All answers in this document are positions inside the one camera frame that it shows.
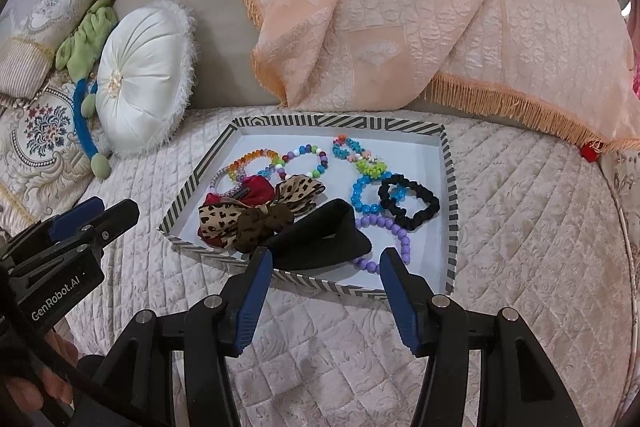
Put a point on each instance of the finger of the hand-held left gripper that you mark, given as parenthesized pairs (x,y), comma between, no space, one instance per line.
(82,213)
(117,214)

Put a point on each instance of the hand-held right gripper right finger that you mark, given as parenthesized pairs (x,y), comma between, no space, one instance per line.
(400,302)

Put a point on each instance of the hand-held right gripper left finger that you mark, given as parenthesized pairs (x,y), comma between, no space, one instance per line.
(252,302)

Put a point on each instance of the leopard print hair bow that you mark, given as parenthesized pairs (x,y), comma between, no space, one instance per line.
(300,189)

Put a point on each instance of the striped-rim white tray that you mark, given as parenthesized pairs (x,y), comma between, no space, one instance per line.
(300,142)

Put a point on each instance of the person's left hand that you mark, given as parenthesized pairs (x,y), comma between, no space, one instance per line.
(61,364)

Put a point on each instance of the brown dotted hair bow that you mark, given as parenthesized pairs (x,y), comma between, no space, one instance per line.
(265,222)

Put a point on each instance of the black scrunchie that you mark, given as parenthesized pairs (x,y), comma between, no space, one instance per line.
(417,219)

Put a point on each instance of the floral embroidered pillow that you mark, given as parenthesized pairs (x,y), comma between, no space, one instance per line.
(45,132)

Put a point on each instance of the black hair bow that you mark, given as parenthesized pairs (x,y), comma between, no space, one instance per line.
(320,237)

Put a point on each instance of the red hair bow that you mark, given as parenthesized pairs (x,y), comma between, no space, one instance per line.
(257,189)

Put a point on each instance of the cream quilted bedspread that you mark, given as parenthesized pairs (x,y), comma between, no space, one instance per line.
(525,257)

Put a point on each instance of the white round fringed cushion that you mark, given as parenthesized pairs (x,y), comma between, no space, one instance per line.
(145,72)

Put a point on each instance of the green and blue plush toy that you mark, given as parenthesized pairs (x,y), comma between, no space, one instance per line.
(95,32)

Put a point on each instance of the cream bolster pillow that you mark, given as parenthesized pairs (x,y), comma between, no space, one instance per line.
(55,7)

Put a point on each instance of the grey padded headboard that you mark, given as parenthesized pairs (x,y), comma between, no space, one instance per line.
(210,7)

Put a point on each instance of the red tag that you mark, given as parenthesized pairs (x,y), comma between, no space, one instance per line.
(590,152)

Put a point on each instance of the cream patterned pillow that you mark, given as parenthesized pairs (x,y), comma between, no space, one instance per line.
(625,187)

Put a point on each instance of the peach fringed blanket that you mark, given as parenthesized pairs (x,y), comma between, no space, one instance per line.
(400,32)

